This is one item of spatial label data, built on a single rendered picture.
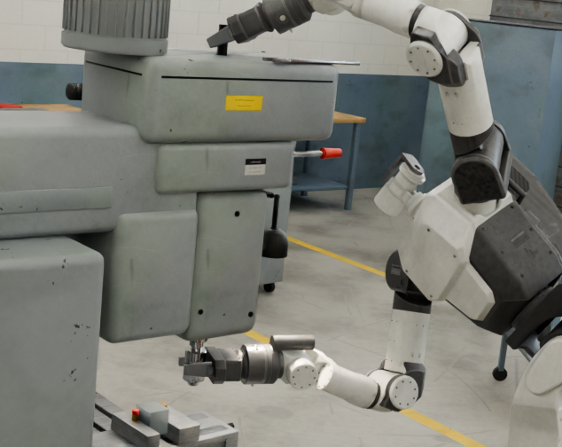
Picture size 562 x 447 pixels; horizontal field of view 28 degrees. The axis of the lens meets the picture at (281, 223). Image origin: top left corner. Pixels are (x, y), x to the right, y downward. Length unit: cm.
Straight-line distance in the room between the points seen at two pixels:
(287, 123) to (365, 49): 924
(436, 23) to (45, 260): 84
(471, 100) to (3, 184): 89
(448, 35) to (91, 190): 72
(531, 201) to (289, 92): 59
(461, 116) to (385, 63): 952
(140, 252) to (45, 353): 30
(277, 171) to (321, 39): 882
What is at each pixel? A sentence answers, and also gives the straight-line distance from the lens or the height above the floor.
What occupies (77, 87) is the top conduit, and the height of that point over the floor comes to 180.
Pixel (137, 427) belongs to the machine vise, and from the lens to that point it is 257.
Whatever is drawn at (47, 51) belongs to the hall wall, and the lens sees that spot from 943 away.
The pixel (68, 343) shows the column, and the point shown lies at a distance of 197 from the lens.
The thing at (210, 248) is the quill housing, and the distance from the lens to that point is 224.
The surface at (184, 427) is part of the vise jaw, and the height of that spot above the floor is 104.
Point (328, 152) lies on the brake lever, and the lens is 237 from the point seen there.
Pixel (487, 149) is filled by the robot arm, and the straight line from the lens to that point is 227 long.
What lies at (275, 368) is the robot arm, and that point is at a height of 123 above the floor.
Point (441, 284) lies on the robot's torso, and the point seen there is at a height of 145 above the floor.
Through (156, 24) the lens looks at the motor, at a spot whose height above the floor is 195.
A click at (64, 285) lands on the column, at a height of 151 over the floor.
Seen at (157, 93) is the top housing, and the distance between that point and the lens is 206.
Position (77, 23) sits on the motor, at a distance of 209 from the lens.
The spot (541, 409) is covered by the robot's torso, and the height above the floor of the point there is 124.
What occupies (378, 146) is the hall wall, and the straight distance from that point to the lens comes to 1180.
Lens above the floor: 205
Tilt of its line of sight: 12 degrees down
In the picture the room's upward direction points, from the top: 6 degrees clockwise
